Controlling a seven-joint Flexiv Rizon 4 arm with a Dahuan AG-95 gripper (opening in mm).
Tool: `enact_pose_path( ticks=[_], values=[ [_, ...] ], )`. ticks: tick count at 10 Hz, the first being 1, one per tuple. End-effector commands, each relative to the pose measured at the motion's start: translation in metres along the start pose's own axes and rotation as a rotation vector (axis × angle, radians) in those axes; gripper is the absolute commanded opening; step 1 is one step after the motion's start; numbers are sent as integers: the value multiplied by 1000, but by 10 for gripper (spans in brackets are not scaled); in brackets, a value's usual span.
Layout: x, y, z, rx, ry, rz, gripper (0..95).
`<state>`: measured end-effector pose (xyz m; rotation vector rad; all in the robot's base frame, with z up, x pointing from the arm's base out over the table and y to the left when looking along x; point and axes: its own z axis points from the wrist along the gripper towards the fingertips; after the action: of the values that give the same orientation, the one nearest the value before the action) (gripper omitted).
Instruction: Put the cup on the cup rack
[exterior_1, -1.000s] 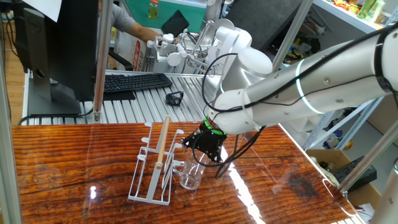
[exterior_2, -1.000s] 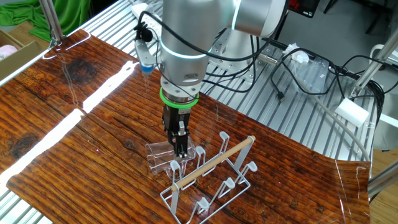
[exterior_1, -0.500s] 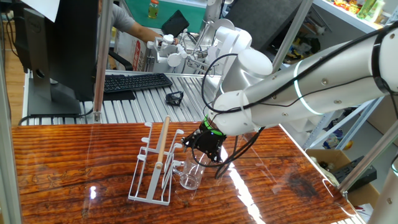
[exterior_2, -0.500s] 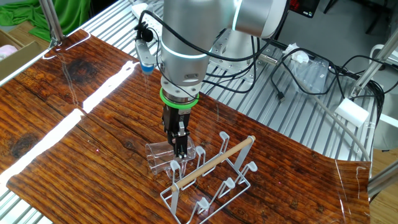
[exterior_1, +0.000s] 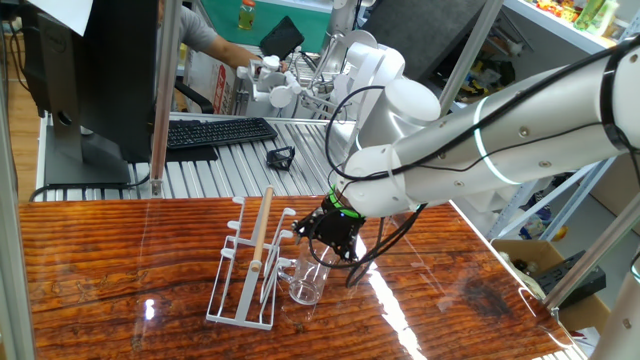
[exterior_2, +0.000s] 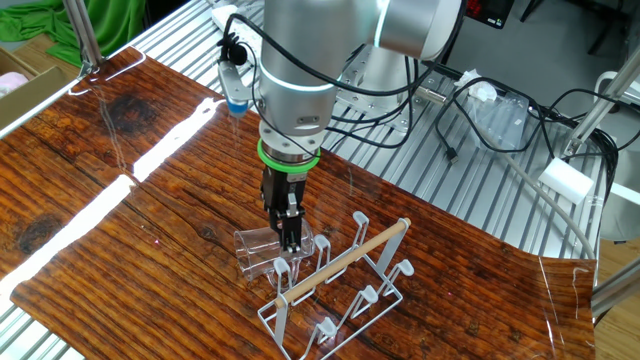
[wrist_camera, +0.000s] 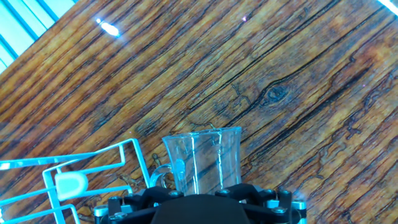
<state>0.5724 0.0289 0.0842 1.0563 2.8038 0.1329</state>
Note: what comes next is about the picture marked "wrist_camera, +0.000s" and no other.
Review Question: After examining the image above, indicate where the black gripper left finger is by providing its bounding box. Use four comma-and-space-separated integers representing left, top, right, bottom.
94, 185, 185, 224

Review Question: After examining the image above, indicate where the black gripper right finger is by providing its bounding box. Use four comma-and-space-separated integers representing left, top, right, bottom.
214, 182, 308, 224

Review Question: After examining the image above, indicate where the clear glass cup with handle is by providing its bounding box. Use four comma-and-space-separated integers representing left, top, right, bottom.
149, 126, 243, 197

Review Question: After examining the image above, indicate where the glossy wood grain mat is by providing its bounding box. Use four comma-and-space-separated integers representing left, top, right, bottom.
0, 0, 398, 224

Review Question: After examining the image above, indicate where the white wire cup rack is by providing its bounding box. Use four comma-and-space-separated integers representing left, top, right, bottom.
0, 138, 152, 224

